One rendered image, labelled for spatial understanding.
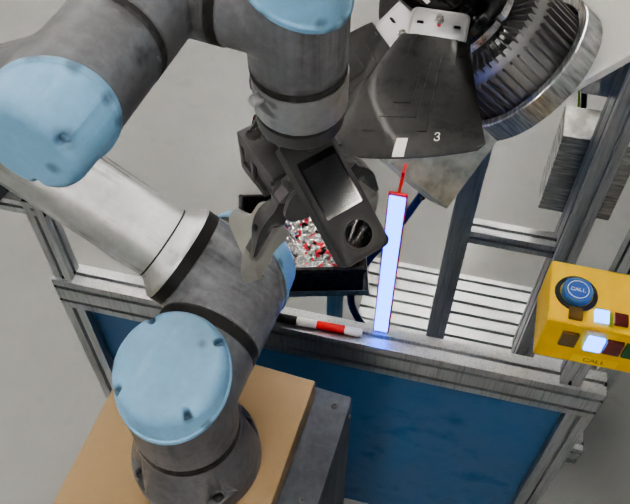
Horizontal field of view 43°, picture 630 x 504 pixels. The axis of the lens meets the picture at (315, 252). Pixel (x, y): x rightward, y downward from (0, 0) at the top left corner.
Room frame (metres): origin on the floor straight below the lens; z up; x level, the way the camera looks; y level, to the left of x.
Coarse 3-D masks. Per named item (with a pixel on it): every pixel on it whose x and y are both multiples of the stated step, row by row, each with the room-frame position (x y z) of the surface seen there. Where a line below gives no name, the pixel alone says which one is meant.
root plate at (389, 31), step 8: (392, 8) 1.10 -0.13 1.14; (400, 8) 1.10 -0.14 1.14; (384, 16) 1.10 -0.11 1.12; (392, 16) 1.09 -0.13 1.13; (400, 16) 1.09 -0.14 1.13; (408, 16) 1.08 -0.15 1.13; (376, 24) 1.10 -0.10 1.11; (384, 24) 1.09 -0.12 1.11; (392, 24) 1.08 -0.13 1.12; (400, 24) 1.08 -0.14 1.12; (384, 32) 1.08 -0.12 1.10; (392, 32) 1.08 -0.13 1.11; (392, 40) 1.07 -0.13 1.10
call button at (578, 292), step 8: (568, 280) 0.60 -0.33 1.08; (576, 280) 0.60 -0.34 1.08; (584, 280) 0.60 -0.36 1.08; (568, 288) 0.58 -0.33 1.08; (576, 288) 0.58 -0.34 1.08; (584, 288) 0.58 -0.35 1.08; (592, 288) 0.58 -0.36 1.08; (568, 296) 0.57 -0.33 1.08; (576, 296) 0.57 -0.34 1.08; (584, 296) 0.57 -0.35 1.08; (592, 296) 0.57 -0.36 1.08; (576, 304) 0.56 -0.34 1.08; (584, 304) 0.56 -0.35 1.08
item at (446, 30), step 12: (420, 12) 1.02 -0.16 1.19; (432, 12) 1.02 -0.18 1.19; (444, 12) 1.02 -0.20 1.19; (456, 12) 1.02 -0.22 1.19; (408, 24) 0.99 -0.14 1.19; (420, 24) 0.99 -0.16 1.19; (432, 24) 0.99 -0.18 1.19; (444, 24) 0.99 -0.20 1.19; (456, 24) 0.99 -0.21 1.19; (468, 24) 0.99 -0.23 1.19; (444, 36) 0.97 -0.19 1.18; (456, 36) 0.97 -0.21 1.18
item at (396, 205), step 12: (396, 204) 0.65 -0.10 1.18; (396, 216) 0.65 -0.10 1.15; (396, 228) 0.65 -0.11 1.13; (396, 240) 0.65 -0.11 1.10; (384, 252) 0.65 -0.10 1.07; (396, 252) 0.65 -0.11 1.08; (384, 264) 0.65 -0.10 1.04; (396, 264) 0.65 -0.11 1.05; (384, 276) 0.65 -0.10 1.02; (384, 288) 0.65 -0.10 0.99; (384, 300) 0.65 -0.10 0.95; (384, 312) 0.65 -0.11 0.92; (384, 324) 0.65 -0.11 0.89
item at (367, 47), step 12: (372, 24) 1.10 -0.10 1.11; (360, 36) 1.09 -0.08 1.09; (372, 36) 1.08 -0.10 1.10; (360, 48) 1.08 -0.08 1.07; (372, 48) 1.07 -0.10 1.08; (384, 48) 1.06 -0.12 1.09; (360, 60) 1.06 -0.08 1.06; (372, 60) 1.05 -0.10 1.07; (360, 72) 1.05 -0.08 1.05; (360, 84) 1.03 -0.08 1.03; (348, 96) 1.03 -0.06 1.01; (348, 108) 1.01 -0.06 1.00
